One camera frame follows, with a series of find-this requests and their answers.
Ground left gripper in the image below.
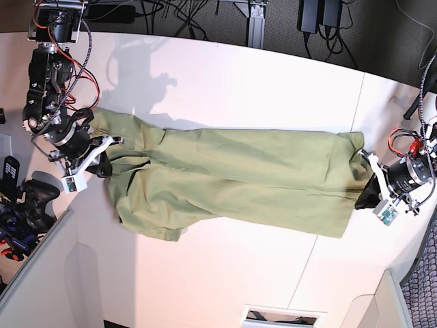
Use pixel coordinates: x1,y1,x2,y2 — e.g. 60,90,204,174
354,150,432,215

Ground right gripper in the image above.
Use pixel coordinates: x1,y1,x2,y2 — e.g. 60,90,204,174
47,122,124,193

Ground green t-shirt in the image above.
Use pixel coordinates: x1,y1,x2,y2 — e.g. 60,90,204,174
91,108,371,241

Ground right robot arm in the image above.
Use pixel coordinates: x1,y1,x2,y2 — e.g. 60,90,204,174
23,1,123,193

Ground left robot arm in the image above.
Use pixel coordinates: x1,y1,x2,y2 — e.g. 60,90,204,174
354,55,436,226

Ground black game controller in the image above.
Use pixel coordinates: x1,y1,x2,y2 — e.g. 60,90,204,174
21,179,60,233

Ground black remote control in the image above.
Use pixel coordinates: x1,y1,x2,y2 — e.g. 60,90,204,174
1,156,20,200

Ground white paper sheet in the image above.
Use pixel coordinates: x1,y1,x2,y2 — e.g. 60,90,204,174
0,134,13,158

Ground grey partition panel right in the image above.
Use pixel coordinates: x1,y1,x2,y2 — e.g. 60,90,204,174
341,269,413,328

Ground grey partition panel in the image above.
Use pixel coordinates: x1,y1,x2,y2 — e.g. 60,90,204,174
1,210,104,327
341,269,413,328

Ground blue orange clamp tools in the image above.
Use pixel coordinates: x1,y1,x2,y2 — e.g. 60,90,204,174
1,198,40,262

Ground grey partition panel left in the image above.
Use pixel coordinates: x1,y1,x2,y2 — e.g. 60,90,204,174
1,210,104,327

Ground black power adapter right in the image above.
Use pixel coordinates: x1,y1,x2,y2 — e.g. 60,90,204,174
320,0,343,28

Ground black power adapter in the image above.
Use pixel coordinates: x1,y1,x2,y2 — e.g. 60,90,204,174
297,0,320,33
320,0,343,28

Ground black power adapter left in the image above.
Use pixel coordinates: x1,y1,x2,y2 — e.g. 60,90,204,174
297,0,320,33

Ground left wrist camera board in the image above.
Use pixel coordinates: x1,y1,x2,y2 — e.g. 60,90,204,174
373,204,399,226

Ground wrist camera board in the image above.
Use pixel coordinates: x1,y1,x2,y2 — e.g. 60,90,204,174
61,176,77,193
373,204,399,226

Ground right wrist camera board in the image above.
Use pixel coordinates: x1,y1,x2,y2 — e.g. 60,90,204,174
61,176,77,193

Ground white cable grommet tray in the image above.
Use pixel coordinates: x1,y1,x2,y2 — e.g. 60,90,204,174
240,305,326,328

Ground aluminium frame post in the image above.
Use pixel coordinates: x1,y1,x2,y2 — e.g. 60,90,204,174
233,0,268,49

